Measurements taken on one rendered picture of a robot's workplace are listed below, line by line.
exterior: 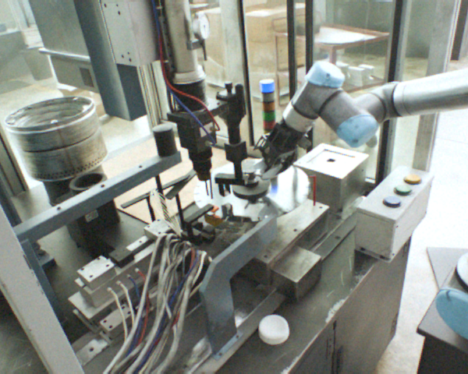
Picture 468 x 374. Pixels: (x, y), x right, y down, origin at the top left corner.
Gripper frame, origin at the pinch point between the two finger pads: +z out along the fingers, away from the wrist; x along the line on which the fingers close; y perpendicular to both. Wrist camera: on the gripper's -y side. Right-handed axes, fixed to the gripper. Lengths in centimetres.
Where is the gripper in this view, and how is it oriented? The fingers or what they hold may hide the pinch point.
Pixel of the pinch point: (265, 175)
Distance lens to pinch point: 108.8
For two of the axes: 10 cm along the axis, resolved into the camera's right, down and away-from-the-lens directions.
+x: 5.8, 7.3, -3.6
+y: -7.2, 2.5, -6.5
